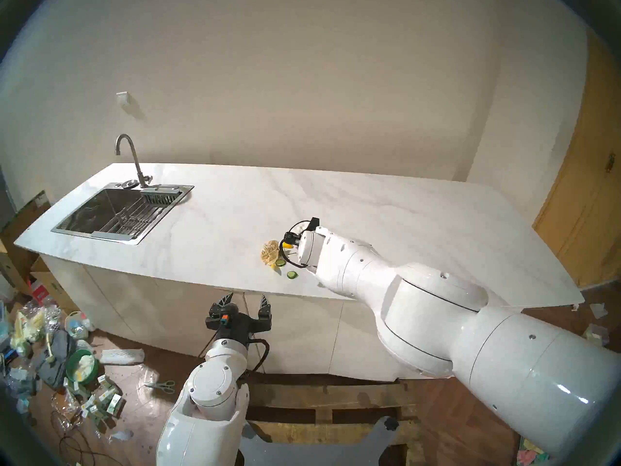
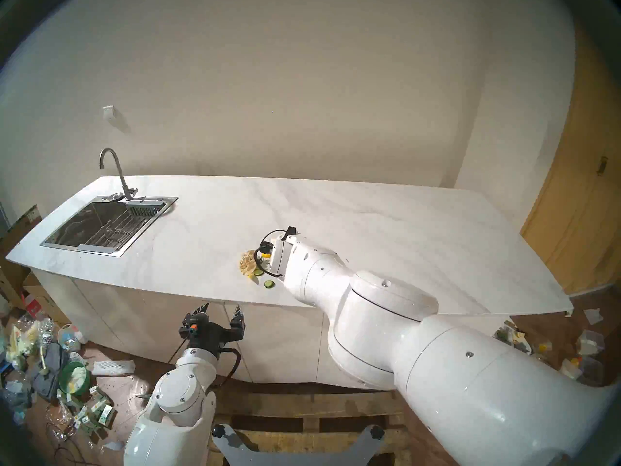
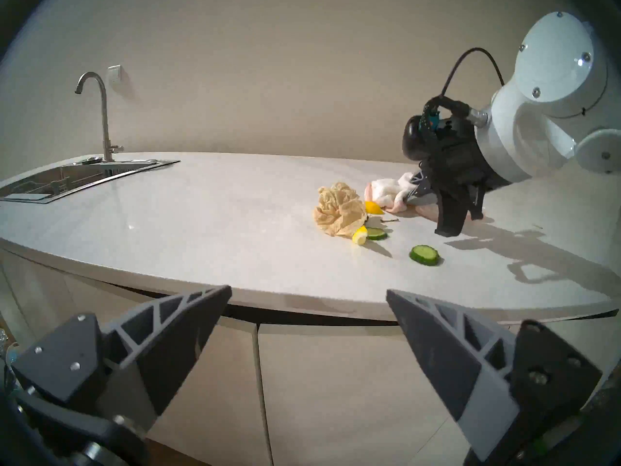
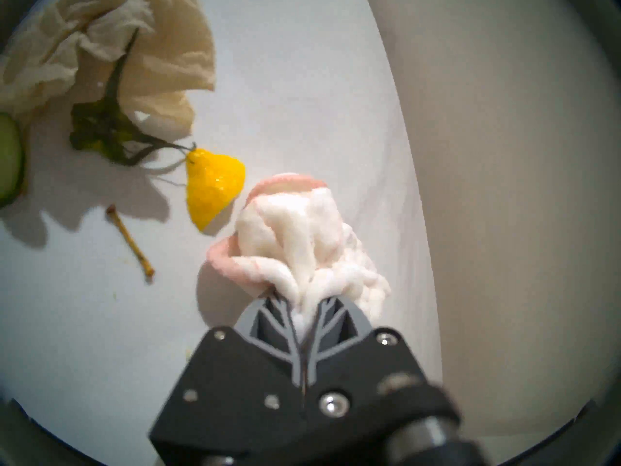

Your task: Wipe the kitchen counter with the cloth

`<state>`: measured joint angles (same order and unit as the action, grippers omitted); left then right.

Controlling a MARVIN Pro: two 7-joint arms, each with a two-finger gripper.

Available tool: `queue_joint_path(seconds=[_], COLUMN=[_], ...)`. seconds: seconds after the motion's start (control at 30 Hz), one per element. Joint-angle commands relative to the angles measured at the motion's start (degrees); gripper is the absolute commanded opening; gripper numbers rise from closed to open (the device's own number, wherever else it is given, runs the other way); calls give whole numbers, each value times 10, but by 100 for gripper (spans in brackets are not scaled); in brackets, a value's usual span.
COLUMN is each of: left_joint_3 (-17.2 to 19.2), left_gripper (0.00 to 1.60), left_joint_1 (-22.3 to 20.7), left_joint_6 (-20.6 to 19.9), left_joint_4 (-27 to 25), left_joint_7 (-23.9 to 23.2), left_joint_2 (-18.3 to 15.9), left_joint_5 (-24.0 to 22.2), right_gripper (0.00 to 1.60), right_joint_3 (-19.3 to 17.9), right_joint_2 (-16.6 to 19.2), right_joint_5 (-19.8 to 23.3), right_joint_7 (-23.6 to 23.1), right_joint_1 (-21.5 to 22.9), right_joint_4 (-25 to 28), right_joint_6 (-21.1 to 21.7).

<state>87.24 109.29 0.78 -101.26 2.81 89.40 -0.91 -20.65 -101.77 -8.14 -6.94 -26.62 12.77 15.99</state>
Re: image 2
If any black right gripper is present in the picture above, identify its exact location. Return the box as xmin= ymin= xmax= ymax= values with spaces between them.
xmin=260 ymin=226 xmax=298 ymax=256

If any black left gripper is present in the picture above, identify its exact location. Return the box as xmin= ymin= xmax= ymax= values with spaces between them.
xmin=179 ymin=302 xmax=246 ymax=352

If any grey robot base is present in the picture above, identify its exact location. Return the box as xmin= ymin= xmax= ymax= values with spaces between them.
xmin=212 ymin=424 xmax=386 ymax=466

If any crumpled tan paper napkin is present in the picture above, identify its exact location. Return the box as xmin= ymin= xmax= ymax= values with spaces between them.
xmin=238 ymin=250 xmax=260 ymax=278

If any white counter cabinet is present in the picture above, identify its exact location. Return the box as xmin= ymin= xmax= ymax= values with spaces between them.
xmin=30 ymin=268 xmax=403 ymax=389

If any wooden pallet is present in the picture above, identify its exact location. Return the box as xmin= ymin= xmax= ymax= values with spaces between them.
xmin=210 ymin=380 xmax=437 ymax=466

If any white foam net sleeve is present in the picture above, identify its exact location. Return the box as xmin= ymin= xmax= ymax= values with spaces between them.
xmin=91 ymin=359 xmax=136 ymax=377

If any grey slotted sink strainer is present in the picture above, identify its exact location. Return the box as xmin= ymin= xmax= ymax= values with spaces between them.
xmin=125 ymin=200 xmax=164 ymax=217

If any white plastic jug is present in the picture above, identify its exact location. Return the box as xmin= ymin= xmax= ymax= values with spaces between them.
xmin=57 ymin=323 xmax=89 ymax=352

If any steel gooseneck faucet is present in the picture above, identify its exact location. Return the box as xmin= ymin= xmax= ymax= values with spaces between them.
xmin=99 ymin=148 xmax=146 ymax=201

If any green white carton pile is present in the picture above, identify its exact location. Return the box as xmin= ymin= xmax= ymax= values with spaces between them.
xmin=73 ymin=386 xmax=118 ymax=433

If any green plastic bowl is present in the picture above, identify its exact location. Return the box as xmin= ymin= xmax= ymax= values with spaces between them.
xmin=58 ymin=362 xmax=91 ymax=397

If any stainless steel sink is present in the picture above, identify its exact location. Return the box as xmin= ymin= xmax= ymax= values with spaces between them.
xmin=40 ymin=195 xmax=179 ymax=257

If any grey fabric bag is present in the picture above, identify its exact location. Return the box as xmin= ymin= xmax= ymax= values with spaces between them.
xmin=30 ymin=343 xmax=69 ymax=401

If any cardboard box red label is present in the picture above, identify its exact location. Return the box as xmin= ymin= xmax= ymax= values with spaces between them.
xmin=22 ymin=284 xmax=68 ymax=325

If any yellow green plastic bag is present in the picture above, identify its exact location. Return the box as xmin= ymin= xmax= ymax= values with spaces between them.
xmin=7 ymin=324 xmax=40 ymax=371

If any brown cardboard box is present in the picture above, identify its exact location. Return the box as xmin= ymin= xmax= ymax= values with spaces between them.
xmin=0 ymin=205 xmax=43 ymax=257

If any dark snack bag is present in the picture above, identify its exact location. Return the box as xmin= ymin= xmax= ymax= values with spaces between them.
xmin=492 ymin=324 xmax=532 ymax=354

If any wooden door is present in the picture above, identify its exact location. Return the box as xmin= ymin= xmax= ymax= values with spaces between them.
xmin=520 ymin=28 xmax=621 ymax=296

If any clear plastic container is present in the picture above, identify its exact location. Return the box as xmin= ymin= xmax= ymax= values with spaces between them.
xmin=560 ymin=356 xmax=605 ymax=386
xmin=575 ymin=330 xmax=605 ymax=357

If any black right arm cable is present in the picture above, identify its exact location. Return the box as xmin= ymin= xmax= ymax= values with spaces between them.
xmin=257 ymin=229 xmax=288 ymax=278

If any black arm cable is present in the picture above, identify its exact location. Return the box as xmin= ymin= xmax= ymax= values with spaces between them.
xmin=257 ymin=229 xmax=288 ymax=278
xmin=213 ymin=346 xmax=242 ymax=387

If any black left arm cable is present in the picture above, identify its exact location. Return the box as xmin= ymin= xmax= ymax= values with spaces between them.
xmin=213 ymin=346 xmax=242 ymax=387

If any wire dish rack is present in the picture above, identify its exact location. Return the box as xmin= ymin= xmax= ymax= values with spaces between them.
xmin=90 ymin=216 xmax=148 ymax=250

